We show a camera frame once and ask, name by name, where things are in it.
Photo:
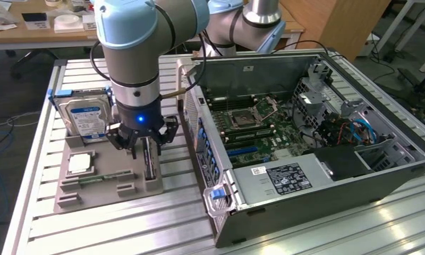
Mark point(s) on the blue case latch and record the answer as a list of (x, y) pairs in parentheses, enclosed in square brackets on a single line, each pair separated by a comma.
[(216, 194)]

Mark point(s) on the green motherboard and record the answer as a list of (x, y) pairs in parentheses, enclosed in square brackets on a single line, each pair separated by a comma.
[(287, 138)]

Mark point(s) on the dark grey PC case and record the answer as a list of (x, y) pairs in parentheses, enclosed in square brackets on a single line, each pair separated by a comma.
[(323, 207)]

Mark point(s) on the grey power supply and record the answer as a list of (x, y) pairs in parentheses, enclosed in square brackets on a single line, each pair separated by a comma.
[(255, 188)]

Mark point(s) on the hard disk in blue carrier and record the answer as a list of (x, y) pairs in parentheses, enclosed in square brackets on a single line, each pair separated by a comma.
[(84, 119)]

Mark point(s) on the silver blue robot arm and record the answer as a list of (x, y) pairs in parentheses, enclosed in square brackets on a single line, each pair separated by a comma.
[(135, 61)]

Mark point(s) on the green RAM stick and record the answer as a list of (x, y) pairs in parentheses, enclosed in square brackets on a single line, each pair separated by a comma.
[(92, 179)]

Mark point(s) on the grey parts rack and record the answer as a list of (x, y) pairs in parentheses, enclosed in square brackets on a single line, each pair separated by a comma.
[(116, 170)]

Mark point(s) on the white box with black top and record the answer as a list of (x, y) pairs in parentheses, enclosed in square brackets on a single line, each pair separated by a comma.
[(36, 21)]

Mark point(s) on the white table frame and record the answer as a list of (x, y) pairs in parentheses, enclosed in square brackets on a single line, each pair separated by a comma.
[(407, 26)]

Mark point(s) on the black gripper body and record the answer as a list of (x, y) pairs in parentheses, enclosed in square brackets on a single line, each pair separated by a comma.
[(140, 117)]

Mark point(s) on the grey card retention bracket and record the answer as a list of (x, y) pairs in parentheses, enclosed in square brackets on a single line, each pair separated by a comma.
[(180, 79)]

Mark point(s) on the metal socket cover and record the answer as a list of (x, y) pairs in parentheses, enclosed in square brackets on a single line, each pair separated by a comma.
[(267, 107)]

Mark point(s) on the plain white box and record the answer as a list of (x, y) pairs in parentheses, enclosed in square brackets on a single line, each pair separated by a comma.
[(90, 24)]

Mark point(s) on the perforated metal drive cage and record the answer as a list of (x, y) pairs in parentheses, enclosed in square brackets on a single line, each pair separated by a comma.
[(312, 103)]

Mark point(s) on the CPU socket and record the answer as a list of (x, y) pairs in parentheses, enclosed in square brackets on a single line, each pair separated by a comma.
[(243, 118)]

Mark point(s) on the wooden cabinet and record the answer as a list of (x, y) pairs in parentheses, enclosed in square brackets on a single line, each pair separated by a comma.
[(340, 26)]

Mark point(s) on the white box with tape roll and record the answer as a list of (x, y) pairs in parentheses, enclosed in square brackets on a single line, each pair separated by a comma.
[(68, 25)]

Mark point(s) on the silver CPU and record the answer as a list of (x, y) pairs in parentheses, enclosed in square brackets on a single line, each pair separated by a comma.
[(79, 163)]

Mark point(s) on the wooden desk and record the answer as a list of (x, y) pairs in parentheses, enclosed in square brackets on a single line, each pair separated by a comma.
[(39, 37)]

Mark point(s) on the blue expansion slot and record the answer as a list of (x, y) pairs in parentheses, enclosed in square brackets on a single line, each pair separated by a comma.
[(246, 152)]

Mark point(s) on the silver disk bay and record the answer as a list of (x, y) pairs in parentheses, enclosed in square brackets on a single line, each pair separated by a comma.
[(394, 154)]

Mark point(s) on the white paper label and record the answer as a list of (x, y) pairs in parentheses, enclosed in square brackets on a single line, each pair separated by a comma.
[(3, 27)]

